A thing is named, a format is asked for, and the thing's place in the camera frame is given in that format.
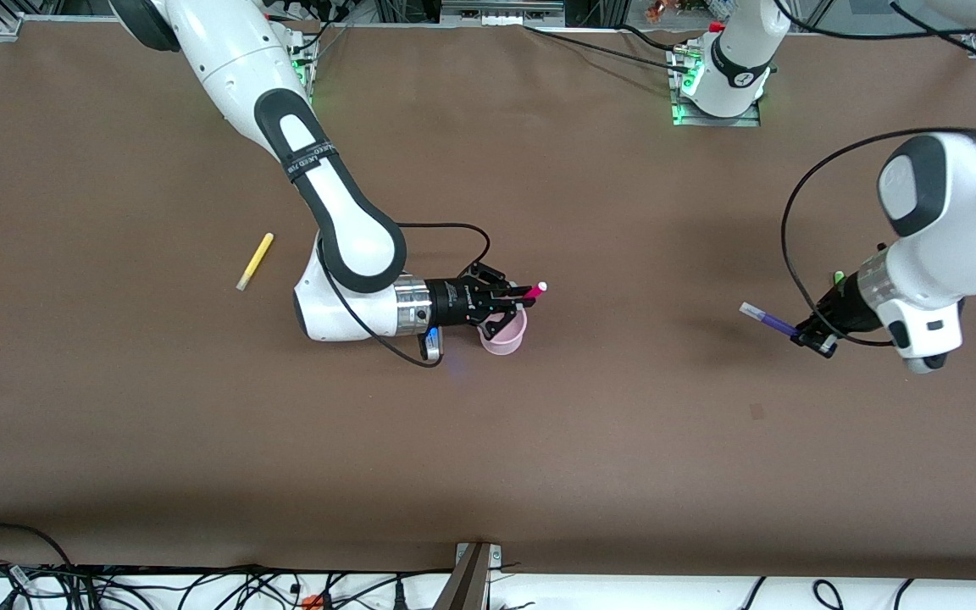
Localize pink pen holder cup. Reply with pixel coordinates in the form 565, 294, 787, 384
478, 307, 529, 357

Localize purple highlighter pen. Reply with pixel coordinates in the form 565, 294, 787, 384
740, 302, 799, 338

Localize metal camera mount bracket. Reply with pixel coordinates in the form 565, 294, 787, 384
432, 541, 503, 610

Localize black looping floor cable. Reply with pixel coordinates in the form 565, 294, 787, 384
0, 522, 75, 585

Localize aluminium frame corner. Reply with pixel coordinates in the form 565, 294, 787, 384
0, 12, 50, 43

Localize long black table cable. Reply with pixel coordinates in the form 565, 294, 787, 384
523, 25, 692, 75

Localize black floor cable tangle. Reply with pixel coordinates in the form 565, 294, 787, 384
0, 559, 425, 610

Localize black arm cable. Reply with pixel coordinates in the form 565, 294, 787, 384
772, 0, 976, 348
319, 222, 491, 368

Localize yellow highlighter pen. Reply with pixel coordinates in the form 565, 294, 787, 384
236, 232, 275, 292

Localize grey network switch box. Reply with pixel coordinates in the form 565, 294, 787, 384
441, 0, 567, 28

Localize short black table cable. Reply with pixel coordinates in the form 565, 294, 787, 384
615, 24, 680, 53

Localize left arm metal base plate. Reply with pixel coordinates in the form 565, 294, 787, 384
672, 100, 762, 129

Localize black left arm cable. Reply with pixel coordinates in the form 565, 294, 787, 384
772, 0, 976, 348

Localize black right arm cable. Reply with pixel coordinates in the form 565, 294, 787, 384
319, 222, 491, 368

